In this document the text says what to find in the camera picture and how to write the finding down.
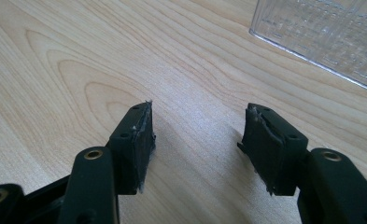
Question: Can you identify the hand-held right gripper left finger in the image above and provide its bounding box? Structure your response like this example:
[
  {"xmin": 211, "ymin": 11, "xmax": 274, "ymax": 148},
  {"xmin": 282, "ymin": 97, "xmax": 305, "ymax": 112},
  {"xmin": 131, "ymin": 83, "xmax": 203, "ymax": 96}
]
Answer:
[{"xmin": 57, "ymin": 100, "xmax": 157, "ymax": 224}]

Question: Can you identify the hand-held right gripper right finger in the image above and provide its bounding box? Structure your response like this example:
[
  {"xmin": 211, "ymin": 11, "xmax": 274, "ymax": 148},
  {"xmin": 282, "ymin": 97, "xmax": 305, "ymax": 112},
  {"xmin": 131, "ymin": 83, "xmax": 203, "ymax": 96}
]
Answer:
[{"xmin": 237, "ymin": 103, "xmax": 367, "ymax": 224}]

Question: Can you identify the clear plastic container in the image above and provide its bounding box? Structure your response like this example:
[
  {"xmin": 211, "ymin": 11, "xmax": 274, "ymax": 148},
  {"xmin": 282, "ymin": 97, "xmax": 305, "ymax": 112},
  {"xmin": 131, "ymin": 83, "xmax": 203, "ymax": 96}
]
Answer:
[{"xmin": 248, "ymin": 0, "xmax": 367, "ymax": 95}]

